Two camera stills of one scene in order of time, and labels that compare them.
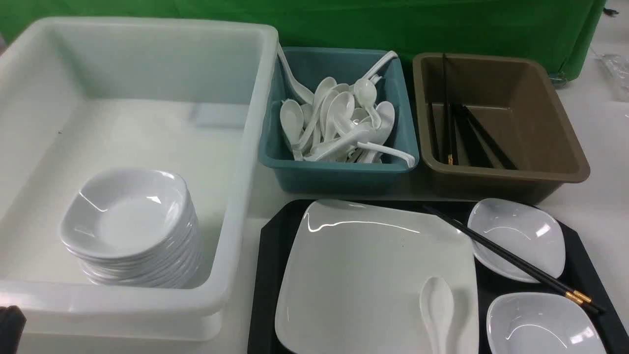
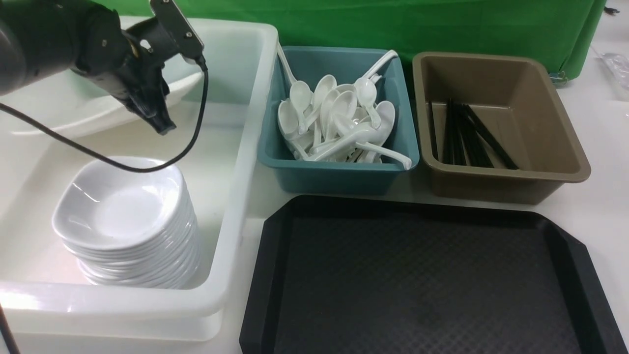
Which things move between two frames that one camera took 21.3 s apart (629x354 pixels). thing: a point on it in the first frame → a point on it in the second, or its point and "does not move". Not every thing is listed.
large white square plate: x=355 y=282 → x=73 y=99
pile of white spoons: x=339 y=123 does not move
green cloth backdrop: x=566 y=31 does not move
